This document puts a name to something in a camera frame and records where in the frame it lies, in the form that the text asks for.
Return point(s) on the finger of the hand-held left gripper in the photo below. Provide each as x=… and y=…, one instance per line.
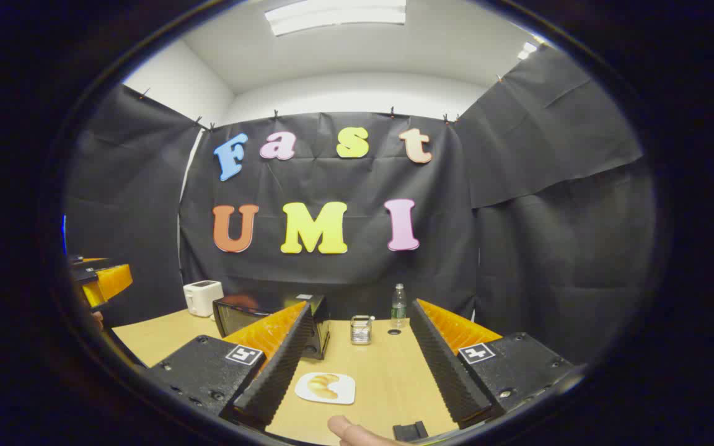
x=109, y=284
x=93, y=267

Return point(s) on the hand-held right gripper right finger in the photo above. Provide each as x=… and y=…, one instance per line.
x=440, y=359

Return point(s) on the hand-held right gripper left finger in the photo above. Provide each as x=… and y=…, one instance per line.
x=282, y=359

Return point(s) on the golden croissant bread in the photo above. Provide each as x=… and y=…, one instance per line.
x=323, y=385

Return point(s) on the black electric oven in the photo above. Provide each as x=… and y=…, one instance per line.
x=239, y=316

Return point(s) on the clear plastic water bottle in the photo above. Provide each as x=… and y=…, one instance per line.
x=398, y=308

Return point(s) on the white square plate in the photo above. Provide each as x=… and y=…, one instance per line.
x=344, y=393

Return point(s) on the metal mesh holder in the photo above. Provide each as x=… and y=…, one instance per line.
x=362, y=330

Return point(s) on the white toaster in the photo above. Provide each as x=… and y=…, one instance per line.
x=203, y=297

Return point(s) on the black backdrop cloth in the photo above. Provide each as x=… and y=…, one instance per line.
x=549, y=217

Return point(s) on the small ceiling light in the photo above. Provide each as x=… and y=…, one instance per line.
x=527, y=49

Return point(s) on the long ceiling light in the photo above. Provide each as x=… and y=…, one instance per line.
x=335, y=15

